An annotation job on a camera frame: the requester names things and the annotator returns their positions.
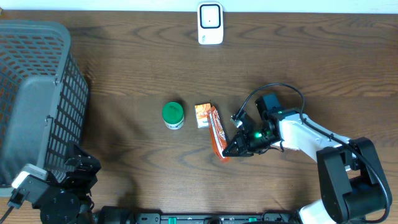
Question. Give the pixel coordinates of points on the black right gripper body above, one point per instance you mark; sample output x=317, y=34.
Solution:
x=257, y=138

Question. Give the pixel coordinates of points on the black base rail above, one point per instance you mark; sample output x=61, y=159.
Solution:
x=267, y=217

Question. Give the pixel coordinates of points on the green lid white jar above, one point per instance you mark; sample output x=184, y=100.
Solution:
x=173, y=115

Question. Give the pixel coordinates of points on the white green carton box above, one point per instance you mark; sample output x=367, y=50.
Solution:
x=285, y=145

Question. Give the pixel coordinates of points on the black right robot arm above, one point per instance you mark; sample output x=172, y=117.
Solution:
x=352, y=181

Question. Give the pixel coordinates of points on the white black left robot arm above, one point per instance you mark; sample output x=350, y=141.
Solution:
x=67, y=200

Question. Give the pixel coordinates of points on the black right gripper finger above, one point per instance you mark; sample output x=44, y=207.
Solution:
x=236, y=149
x=237, y=141

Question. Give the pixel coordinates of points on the orange white snack packet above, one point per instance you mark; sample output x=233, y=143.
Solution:
x=201, y=113

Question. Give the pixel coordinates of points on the white barcode scanner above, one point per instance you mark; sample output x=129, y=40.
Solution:
x=210, y=23

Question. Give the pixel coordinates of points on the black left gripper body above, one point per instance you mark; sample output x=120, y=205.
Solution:
x=80, y=185

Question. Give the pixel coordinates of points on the grey plastic shopping basket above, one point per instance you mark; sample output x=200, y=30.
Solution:
x=44, y=98

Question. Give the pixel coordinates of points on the red Top chocolate bar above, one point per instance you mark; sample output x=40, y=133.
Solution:
x=218, y=138

